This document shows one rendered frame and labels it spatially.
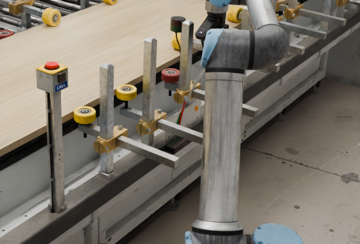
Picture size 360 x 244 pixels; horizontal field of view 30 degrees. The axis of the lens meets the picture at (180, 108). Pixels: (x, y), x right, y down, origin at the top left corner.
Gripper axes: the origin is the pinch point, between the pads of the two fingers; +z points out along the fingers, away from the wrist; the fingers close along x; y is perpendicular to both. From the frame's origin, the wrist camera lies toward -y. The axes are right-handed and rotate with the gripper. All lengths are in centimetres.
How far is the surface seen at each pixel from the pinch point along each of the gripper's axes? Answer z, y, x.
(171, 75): 9.8, -4.3, 15.2
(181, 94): 13.9, -9.4, 6.5
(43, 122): 10, -67, 28
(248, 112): 15.8, -2.9, -21.2
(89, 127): 15, -53, 18
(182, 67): 3.2, -7.2, 8.0
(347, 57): 79, 236, 20
